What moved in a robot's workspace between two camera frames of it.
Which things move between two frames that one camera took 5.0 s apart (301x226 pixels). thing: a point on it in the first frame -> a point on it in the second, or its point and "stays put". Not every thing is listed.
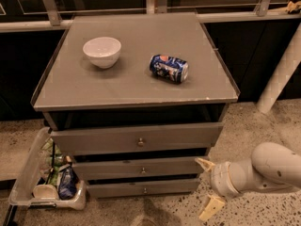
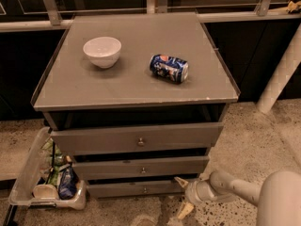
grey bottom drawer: (141, 187) stays put
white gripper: (220, 179) -> (195, 192)
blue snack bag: (68, 185) stays put
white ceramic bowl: (103, 52) stays put
